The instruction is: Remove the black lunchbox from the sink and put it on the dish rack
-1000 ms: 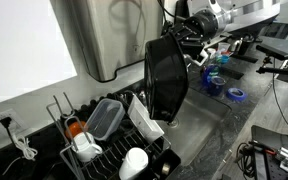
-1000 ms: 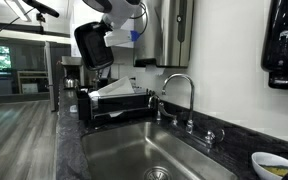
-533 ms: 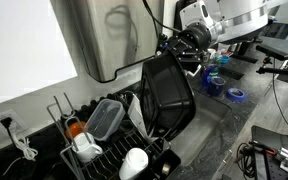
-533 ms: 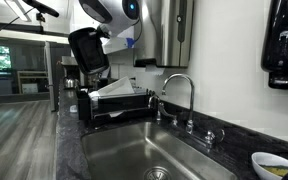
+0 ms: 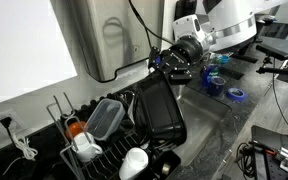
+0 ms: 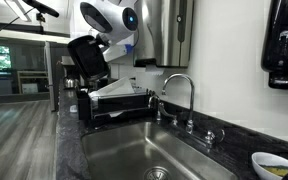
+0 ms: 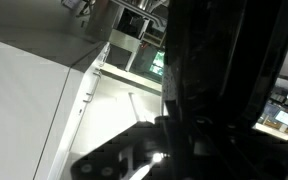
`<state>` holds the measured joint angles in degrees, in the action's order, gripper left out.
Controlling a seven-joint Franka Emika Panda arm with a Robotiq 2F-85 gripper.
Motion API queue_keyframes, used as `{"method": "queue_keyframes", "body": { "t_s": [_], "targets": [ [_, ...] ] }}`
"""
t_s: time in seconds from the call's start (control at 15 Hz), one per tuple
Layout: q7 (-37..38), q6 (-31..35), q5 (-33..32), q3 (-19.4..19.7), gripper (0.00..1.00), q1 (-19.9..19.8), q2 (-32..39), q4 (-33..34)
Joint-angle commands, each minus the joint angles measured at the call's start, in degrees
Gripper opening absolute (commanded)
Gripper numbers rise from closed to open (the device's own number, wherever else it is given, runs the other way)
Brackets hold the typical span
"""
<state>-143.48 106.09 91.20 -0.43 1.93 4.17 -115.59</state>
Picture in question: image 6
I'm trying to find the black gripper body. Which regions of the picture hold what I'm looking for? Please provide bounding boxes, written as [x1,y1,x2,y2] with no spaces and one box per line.
[89,32,111,51]

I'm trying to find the black plastic lunchbox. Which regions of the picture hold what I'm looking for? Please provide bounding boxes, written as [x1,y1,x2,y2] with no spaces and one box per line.
[67,34,111,82]

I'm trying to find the chrome sink faucet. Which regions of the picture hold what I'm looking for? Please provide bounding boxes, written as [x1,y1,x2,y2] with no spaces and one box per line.
[147,73,226,149]

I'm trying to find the stainless steel sink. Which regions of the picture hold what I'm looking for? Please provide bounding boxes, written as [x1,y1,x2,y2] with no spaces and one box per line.
[80,120,239,180]

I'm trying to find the sink drain strainer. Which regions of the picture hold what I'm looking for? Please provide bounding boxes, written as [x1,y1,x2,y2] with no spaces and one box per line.
[143,165,172,180]

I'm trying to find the steel kettle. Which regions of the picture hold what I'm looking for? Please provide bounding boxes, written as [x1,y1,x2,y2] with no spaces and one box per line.
[63,77,80,90]

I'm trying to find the white paper towel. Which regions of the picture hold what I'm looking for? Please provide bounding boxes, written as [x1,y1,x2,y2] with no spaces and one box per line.
[145,64,166,76]

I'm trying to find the steel paper towel dispenser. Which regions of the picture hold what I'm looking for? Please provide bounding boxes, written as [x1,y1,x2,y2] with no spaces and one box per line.
[132,0,195,69]

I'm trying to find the black overhead boom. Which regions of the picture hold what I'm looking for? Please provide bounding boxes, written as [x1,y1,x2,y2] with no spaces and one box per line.
[22,0,60,24]

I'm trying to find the black utensil caddy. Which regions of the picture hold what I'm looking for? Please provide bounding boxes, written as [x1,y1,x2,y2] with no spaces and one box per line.
[75,87,93,122]

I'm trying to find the black horizontal beam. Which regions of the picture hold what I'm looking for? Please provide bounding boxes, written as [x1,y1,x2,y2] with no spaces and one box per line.
[0,16,71,38]

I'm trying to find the white shelf unit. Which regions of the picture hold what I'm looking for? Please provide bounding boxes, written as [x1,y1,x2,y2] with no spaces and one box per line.
[16,69,50,95]

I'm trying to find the ceiling light fixture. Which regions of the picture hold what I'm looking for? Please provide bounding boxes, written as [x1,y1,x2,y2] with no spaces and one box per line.
[3,0,32,23]

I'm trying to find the white bowl with food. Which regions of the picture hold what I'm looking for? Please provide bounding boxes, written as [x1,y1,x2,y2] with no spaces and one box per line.
[251,151,288,180]

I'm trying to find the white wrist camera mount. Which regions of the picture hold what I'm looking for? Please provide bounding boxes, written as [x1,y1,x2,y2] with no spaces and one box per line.
[102,43,135,63]

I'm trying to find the black wire dish rack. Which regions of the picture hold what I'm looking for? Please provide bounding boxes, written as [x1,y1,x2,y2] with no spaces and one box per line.
[88,84,157,129]

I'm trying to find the black wall soap dispenser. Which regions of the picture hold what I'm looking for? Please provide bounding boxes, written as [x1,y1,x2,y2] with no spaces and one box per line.
[261,0,288,90]

